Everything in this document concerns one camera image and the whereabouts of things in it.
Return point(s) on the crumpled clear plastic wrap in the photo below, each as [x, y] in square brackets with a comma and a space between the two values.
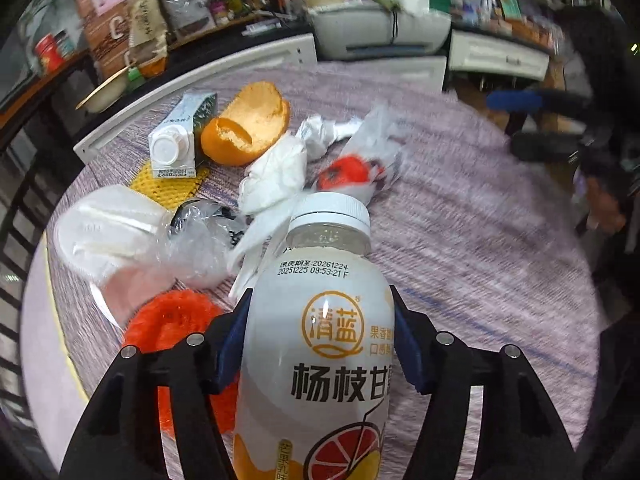
[200, 250]

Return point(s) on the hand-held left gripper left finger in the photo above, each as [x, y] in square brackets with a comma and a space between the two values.
[231, 345]

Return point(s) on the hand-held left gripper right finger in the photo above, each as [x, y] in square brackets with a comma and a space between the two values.
[407, 350]

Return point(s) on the white printer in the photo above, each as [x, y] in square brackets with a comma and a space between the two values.
[360, 30]

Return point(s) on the kraft paper bag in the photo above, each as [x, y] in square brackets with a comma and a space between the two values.
[147, 25]

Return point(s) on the white cabinet drawer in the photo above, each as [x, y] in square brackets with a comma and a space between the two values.
[390, 72]

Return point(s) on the crumpled white paper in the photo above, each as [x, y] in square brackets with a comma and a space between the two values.
[320, 132]

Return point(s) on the red can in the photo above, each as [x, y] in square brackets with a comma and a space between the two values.
[50, 52]

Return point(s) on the orange peel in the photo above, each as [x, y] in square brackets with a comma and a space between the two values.
[250, 120]

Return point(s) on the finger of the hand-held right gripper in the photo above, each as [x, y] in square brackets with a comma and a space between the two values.
[515, 100]
[540, 146]

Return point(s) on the grey food package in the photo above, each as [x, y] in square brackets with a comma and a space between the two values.
[187, 10]

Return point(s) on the yellow foam fruit net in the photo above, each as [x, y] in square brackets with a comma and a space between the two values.
[160, 187]

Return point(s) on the white and green carton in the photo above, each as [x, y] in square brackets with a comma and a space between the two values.
[172, 145]

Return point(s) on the yellow rimmed bowl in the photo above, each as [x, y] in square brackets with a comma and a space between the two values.
[102, 95]

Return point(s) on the crumpled white tissue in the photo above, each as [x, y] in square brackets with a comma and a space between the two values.
[275, 170]

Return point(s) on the orange foam fruit net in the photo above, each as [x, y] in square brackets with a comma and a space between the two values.
[170, 315]

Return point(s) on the person's right hand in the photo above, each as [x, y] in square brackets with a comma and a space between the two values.
[602, 205]

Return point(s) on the white face mask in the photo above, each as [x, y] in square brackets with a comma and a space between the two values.
[100, 225]

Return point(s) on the white drink bottle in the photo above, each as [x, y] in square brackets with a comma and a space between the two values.
[320, 310]

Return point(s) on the white plastic wrapper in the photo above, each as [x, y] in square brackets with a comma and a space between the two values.
[255, 250]

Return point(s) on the red tomato in bag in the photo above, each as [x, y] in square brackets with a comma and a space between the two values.
[375, 130]

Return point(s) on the long white desk drawer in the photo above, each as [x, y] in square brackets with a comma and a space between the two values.
[210, 70]

